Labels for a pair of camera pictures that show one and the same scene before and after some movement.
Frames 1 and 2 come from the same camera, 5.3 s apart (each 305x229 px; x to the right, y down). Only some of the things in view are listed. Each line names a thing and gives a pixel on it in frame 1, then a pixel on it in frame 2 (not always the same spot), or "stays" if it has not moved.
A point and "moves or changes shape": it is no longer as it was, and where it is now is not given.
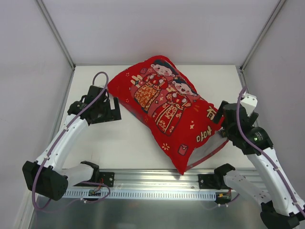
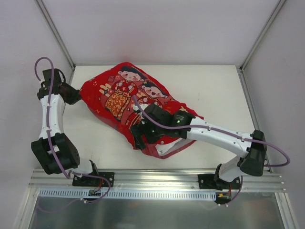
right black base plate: (211, 181) stays
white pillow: (215, 141) to (163, 149)
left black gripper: (108, 114) to (72, 94)
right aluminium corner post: (268, 25) stays
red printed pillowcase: (164, 100) moves or changes shape
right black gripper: (220, 114) to (142, 133)
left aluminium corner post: (55, 34) stays
